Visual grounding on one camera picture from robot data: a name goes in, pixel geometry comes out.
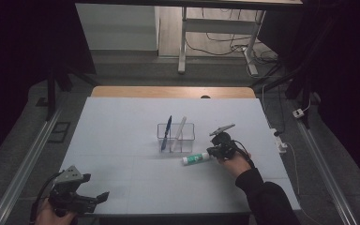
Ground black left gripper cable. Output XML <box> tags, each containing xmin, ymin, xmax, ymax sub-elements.
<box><xmin>29</xmin><ymin>171</ymin><xmax>65</xmax><ymax>225</ymax></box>

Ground black metal stand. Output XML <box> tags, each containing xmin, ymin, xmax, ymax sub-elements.
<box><xmin>249</xmin><ymin>59</ymin><xmax>315</xmax><ymax>129</ymax></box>
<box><xmin>45</xmin><ymin>60</ymin><xmax>101</xmax><ymax>122</ymax></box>

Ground clear plastic organizer box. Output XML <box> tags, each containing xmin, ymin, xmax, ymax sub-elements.
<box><xmin>157</xmin><ymin>122</ymin><xmax>196</xmax><ymax>154</ymax></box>

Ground person's left hand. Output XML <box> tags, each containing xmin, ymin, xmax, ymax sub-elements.
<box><xmin>35</xmin><ymin>199</ymin><xmax>76</xmax><ymax>225</ymax></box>

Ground green and white glue stick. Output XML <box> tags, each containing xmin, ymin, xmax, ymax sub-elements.
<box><xmin>182</xmin><ymin>152</ymin><xmax>210</xmax><ymax>166</ymax></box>

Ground person's right hand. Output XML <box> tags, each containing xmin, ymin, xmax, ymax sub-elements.
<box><xmin>218</xmin><ymin>151</ymin><xmax>252</xmax><ymax>180</ymax></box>

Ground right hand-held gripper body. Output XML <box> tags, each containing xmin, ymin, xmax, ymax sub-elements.
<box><xmin>209</xmin><ymin>124</ymin><xmax>240</xmax><ymax>161</ymax></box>

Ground thin white cable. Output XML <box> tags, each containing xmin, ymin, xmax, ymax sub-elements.
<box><xmin>285</xmin><ymin>142</ymin><xmax>302</xmax><ymax>195</ymax></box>

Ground black floor cables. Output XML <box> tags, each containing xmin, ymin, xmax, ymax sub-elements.
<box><xmin>186</xmin><ymin>7</ymin><xmax>279</xmax><ymax>65</ymax></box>

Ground white metal desk frame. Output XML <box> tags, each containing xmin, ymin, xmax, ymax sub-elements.
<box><xmin>177</xmin><ymin>7</ymin><xmax>267</xmax><ymax>77</ymax></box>

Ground white power strip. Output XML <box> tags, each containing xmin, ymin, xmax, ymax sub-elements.
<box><xmin>269</xmin><ymin>127</ymin><xmax>289</xmax><ymax>155</ymax></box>

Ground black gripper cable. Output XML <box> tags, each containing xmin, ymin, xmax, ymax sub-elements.
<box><xmin>233</xmin><ymin>140</ymin><xmax>256</xmax><ymax>168</ymax></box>
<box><xmin>29</xmin><ymin>171</ymin><xmax>65</xmax><ymax>225</ymax></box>

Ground blue pen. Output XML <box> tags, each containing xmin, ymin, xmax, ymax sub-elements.
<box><xmin>160</xmin><ymin>115</ymin><xmax>173</xmax><ymax>153</ymax></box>

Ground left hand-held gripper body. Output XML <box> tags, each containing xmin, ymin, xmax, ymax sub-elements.
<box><xmin>48</xmin><ymin>165</ymin><xmax>98</xmax><ymax>217</ymax></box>

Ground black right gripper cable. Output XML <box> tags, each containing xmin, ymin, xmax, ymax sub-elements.
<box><xmin>233</xmin><ymin>140</ymin><xmax>256</xmax><ymax>168</ymax></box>

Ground aluminium floor rail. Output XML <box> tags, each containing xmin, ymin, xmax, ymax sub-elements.
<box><xmin>0</xmin><ymin>106</ymin><xmax>64</xmax><ymax>225</ymax></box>
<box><xmin>295</xmin><ymin>120</ymin><xmax>360</xmax><ymax>225</ymax></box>

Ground white pen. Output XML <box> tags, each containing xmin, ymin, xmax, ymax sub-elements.
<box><xmin>170</xmin><ymin>116</ymin><xmax>188</xmax><ymax>153</ymax></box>

